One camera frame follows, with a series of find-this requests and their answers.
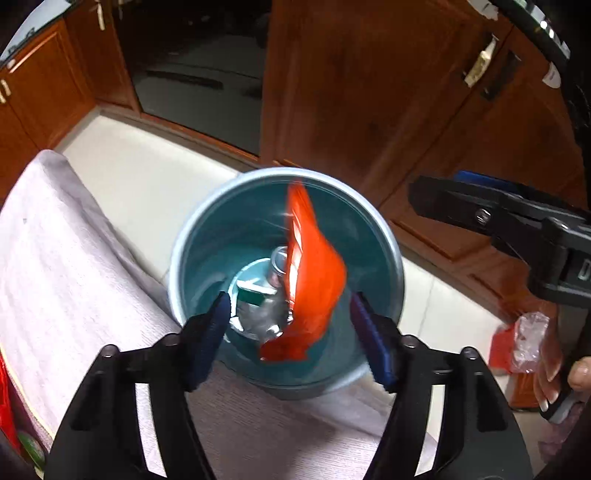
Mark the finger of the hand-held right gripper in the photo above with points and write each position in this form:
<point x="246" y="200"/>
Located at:
<point x="455" y="201"/>
<point x="494" y="181"/>

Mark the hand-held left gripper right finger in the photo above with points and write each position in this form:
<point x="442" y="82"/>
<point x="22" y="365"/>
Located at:
<point x="370" y="342"/>

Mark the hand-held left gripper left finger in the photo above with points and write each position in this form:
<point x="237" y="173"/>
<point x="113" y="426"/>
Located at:
<point x="216" y="333"/>

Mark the orange-red plastic wrapper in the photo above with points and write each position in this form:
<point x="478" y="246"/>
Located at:
<point x="318" y="286"/>

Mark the teal round waste bin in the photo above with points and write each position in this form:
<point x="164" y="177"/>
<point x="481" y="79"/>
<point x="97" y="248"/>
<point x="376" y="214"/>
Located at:
<point x="364" y="258"/>

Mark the person's right hand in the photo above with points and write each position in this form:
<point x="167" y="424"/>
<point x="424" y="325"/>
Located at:
<point x="547" y="374"/>

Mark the wooden cabinet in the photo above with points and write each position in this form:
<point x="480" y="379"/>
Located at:
<point x="517" y="147"/>
<point x="92" y="60"/>
<point x="41" y="92"/>

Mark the green white carton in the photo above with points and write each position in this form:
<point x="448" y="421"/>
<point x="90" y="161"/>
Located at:
<point x="256" y="291"/>

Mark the clear plastic bag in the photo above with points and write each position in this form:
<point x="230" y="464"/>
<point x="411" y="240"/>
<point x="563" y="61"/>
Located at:
<point x="531" y="339"/>

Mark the silver metal can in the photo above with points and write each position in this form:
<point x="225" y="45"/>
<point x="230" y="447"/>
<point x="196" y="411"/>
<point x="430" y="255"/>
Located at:
<point x="277" y="265"/>

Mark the red packet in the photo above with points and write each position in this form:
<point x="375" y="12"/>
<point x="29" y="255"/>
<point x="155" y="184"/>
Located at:
<point x="501" y="348"/>

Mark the wooden cabinet door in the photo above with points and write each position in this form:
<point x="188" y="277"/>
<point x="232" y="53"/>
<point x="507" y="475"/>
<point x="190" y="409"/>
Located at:
<point x="369" y="92"/>

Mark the dark countertop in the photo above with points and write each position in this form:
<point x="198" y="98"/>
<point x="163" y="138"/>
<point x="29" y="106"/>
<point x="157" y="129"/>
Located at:
<point x="531" y="23"/>

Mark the green round object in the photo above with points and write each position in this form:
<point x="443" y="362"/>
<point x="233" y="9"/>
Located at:
<point x="31" y="448"/>

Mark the red bag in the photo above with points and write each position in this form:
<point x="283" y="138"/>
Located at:
<point x="7" y="406"/>

